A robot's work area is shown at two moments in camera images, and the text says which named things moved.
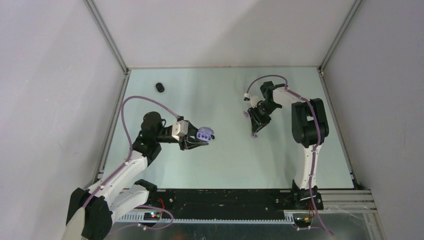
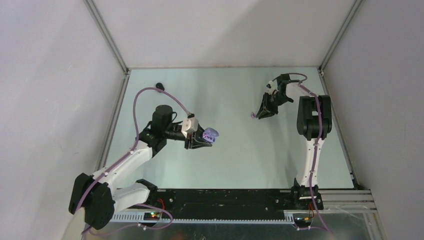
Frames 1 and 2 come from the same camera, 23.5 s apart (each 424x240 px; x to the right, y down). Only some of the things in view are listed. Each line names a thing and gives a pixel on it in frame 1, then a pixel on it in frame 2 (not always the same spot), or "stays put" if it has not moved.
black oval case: x=160 y=87 stays put
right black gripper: x=257 y=122 → x=266 y=110
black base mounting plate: x=224 y=202 stays put
